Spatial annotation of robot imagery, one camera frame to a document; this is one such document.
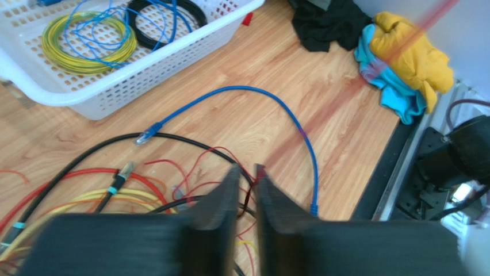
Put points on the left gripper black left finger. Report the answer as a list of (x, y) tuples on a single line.
[(198, 241)]

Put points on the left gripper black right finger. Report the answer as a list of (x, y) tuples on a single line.
[(294, 242)]

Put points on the right white plastic basket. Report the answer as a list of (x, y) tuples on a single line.
[(96, 97)]

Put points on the teal cloth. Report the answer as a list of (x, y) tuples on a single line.
[(406, 102)]

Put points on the black cloth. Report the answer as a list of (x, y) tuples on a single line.
[(319, 23)]

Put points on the red shirt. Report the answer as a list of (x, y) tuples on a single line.
[(247, 19)]

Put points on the yellow cloth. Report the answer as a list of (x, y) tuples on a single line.
[(417, 62)]

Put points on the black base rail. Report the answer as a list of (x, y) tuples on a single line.
[(379, 199)]

